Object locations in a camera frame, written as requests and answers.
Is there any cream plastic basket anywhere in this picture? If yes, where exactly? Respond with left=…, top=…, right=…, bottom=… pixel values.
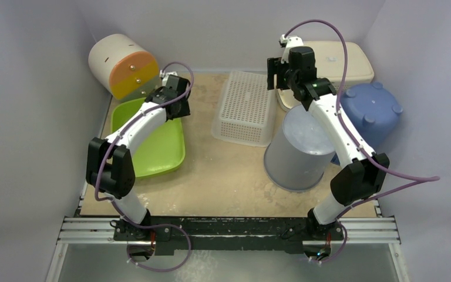
left=277, top=41, right=375, bottom=112

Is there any white perforated tray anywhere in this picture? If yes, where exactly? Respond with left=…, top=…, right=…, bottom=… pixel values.
left=211, top=70, right=277, bottom=147

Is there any grey plastic bucket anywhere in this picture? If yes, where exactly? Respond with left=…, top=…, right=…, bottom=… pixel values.
left=263, top=105, right=335, bottom=192

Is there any blue plastic bucket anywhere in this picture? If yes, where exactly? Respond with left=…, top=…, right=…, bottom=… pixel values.
left=341, top=81, right=403, bottom=149

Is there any green plastic tray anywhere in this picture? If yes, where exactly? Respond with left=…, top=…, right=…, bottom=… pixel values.
left=110, top=98, right=186, bottom=179

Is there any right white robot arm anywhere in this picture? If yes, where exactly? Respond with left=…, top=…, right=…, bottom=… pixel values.
left=267, top=46, right=389, bottom=239

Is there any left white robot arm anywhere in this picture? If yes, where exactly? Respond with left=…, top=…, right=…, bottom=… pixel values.
left=86, top=73, right=194, bottom=240

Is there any white cylindrical drawer cabinet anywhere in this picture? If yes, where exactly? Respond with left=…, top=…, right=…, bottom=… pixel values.
left=87, top=33, right=161, bottom=102

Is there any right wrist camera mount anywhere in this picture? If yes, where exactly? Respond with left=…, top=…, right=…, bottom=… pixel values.
left=279, top=34, right=304, bottom=63

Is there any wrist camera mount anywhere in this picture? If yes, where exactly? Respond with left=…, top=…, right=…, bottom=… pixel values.
left=159, top=70, right=178, bottom=86
left=279, top=34, right=304, bottom=63

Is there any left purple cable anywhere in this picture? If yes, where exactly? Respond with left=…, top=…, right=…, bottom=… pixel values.
left=94, top=61, right=195, bottom=230

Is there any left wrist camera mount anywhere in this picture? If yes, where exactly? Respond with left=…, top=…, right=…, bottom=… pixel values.
left=159, top=70, right=178, bottom=86

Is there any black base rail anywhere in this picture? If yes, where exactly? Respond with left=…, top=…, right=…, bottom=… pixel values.
left=109, top=216, right=344, bottom=256

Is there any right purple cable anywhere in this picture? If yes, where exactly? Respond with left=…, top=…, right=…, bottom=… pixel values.
left=284, top=19, right=441, bottom=234

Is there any aluminium frame rail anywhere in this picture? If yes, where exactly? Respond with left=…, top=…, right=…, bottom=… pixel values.
left=46, top=181, right=400, bottom=281

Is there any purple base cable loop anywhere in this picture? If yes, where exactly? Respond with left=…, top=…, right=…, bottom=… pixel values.
left=126, top=224, right=194, bottom=273

